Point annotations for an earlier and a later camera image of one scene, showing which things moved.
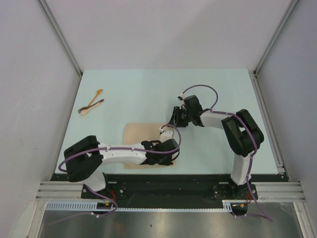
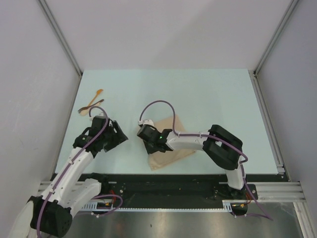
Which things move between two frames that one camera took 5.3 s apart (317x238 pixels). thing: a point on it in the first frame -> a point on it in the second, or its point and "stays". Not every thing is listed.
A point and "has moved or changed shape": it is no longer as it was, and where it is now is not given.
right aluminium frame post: x=286 y=17 stays
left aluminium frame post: x=48 y=12 stays
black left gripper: x=168 y=162 -> x=118 y=137
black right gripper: x=176 y=119 -> x=150 y=150
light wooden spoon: x=85 y=111 stays
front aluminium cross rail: x=266 y=190 stays
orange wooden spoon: x=98 y=92 stays
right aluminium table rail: x=274 y=147 stays
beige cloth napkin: x=138 y=132 has moved or changed shape
